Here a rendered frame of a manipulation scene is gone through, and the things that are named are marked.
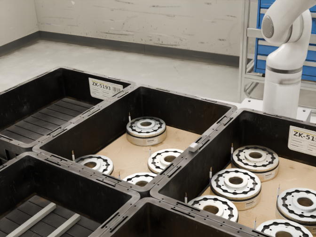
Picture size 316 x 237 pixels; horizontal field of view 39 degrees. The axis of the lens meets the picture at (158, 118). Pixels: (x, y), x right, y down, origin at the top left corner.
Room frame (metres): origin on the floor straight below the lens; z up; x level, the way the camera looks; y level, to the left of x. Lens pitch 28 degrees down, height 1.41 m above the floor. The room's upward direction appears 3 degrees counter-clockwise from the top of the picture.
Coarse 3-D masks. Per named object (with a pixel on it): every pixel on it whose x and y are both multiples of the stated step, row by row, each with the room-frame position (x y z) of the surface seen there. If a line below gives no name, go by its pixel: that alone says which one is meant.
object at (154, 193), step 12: (240, 108) 0.95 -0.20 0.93; (228, 120) 0.89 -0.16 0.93; (288, 120) 0.88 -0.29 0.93; (300, 120) 0.87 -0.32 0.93; (216, 132) 0.84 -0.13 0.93; (204, 144) 0.79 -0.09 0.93; (192, 156) 0.75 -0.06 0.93; (180, 168) 0.70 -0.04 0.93; (168, 180) 0.67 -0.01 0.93; (156, 192) 0.63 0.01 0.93; (180, 204) 0.60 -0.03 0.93; (204, 216) 0.56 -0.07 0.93; (216, 216) 0.56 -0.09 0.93; (240, 228) 0.53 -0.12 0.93
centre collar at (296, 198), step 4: (296, 196) 0.68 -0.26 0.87; (300, 196) 0.68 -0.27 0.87; (304, 196) 0.68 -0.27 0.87; (308, 196) 0.68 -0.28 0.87; (292, 200) 0.67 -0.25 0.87; (296, 200) 0.67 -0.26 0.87; (308, 200) 0.68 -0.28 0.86; (312, 200) 0.67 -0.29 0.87; (292, 204) 0.67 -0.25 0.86; (296, 204) 0.66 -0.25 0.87; (296, 208) 0.65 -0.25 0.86; (300, 208) 0.65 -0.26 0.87; (304, 208) 0.65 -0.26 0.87; (308, 208) 0.65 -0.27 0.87; (312, 208) 0.65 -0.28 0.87
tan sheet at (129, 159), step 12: (168, 132) 1.02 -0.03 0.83; (180, 132) 1.02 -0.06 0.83; (120, 144) 0.97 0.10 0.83; (132, 144) 0.97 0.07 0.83; (156, 144) 0.96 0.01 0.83; (168, 144) 0.96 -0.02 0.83; (180, 144) 0.96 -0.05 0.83; (108, 156) 0.92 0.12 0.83; (120, 156) 0.92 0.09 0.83; (132, 156) 0.91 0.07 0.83; (144, 156) 0.91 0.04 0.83; (120, 168) 0.86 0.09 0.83; (132, 168) 0.86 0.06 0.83; (144, 168) 0.86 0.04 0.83
